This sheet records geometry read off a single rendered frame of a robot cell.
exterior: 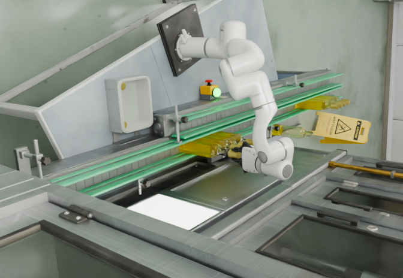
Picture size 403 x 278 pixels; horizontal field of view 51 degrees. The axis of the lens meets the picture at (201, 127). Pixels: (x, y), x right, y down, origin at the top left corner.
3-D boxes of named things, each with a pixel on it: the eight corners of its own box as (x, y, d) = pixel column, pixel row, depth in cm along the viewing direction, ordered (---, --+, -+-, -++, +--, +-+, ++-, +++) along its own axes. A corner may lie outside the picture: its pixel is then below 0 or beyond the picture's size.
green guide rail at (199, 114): (170, 120, 188) (183, 122, 183) (170, 118, 188) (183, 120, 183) (332, 73, 318) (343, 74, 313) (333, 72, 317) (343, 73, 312)
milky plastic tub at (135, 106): (110, 132, 179) (123, 134, 174) (104, 79, 174) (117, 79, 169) (140, 123, 192) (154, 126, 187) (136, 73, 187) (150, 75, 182)
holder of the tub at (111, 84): (111, 143, 181) (123, 146, 176) (104, 79, 175) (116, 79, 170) (141, 134, 194) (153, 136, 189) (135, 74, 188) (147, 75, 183)
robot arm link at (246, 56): (219, 44, 170) (224, 45, 156) (250, 33, 170) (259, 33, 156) (228, 77, 173) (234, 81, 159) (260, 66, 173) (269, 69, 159)
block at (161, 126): (153, 135, 191) (164, 137, 186) (151, 115, 189) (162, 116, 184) (158, 133, 193) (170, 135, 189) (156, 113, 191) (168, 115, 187)
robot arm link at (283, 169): (277, 145, 149) (297, 137, 154) (257, 139, 158) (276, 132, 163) (282, 184, 153) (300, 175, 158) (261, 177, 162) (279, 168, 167)
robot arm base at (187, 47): (170, 39, 197) (195, 39, 188) (184, 23, 204) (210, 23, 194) (182, 65, 207) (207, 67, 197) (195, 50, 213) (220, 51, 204)
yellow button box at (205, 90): (200, 99, 223) (210, 100, 218) (198, 84, 221) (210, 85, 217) (208, 96, 228) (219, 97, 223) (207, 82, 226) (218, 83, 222)
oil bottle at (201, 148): (179, 151, 196) (215, 159, 182) (178, 140, 194) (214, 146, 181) (187, 148, 200) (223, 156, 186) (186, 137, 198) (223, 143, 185)
